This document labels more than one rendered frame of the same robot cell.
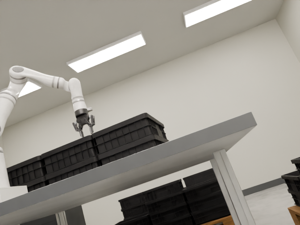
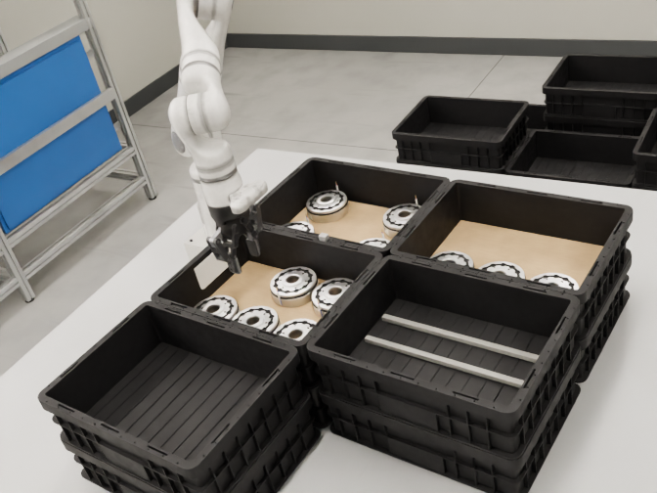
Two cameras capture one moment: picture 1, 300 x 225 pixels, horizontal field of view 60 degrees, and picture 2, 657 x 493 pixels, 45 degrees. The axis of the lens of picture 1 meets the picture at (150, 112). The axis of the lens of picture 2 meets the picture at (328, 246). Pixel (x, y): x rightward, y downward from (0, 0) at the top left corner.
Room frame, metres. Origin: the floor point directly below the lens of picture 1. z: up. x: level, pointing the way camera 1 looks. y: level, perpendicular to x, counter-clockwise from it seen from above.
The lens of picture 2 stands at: (2.23, -0.66, 1.86)
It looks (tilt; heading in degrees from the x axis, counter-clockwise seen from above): 34 degrees down; 120
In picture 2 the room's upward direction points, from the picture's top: 13 degrees counter-clockwise
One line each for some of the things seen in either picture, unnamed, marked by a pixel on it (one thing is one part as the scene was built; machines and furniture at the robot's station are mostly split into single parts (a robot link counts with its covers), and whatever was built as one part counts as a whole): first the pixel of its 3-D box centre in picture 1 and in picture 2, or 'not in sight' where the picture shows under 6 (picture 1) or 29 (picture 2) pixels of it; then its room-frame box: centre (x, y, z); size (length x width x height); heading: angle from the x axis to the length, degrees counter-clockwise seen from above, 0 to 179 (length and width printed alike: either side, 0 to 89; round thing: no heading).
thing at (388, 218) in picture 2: not in sight; (405, 216); (1.62, 0.76, 0.86); 0.10 x 0.10 x 0.01
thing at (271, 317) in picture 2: not in sight; (253, 323); (1.43, 0.36, 0.86); 0.10 x 0.10 x 0.01
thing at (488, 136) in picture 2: not in sight; (465, 173); (1.45, 1.76, 0.37); 0.40 x 0.30 x 0.45; 173
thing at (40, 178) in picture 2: not in sight; (43, 132); (-0.30, 1.58, 0.60); 0.72 x 0.03 x 0.56; 83
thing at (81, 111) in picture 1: (82, 117); (231, 214); (1.43, 0.38, 1.10); 0.08 x 0.08 x 0.09
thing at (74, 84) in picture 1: (75, 91); (201, 135); (1.43, 0.38, 1.27); 0.09 x 0.07 x 0.15; 23
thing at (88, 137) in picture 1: (84, 149); (266, 281); (1.44, 0.42, 0.92); 0.40 x 0.30 x 0.02; 169
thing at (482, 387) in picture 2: not in sight; (445, 349); (1.83, 0.35, 0.87); 0.40 x 0.30 x 0.11; 169
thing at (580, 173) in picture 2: not in sight; (578, 198); (1.85, 1.71, 0.31); 0.40 x 0.30 x 0.34; 173
